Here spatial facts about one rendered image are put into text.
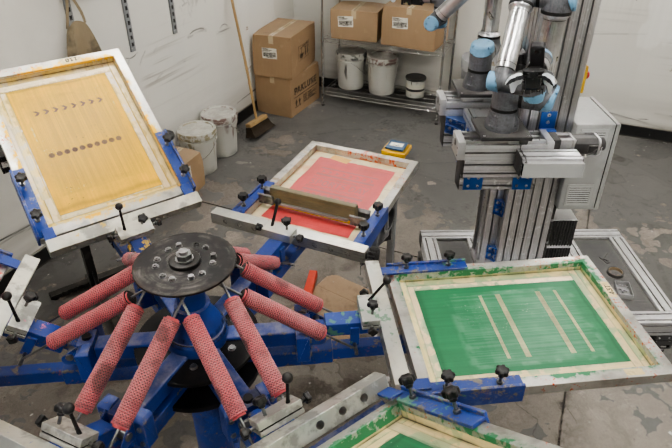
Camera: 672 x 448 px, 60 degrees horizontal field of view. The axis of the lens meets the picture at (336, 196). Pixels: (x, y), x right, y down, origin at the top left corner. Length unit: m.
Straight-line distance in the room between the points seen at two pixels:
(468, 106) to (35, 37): 2.49
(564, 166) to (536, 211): 0.54
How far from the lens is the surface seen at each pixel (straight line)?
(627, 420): 3.28
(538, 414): 3.15
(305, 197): 2.50
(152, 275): 1.75
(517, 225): 3.20
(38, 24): 3.93
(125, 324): 1.73
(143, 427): 1.74
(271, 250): 2.22
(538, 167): 2.66
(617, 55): 5.82
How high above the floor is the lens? 2.36
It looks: 32 degrees down
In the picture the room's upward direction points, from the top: straight up
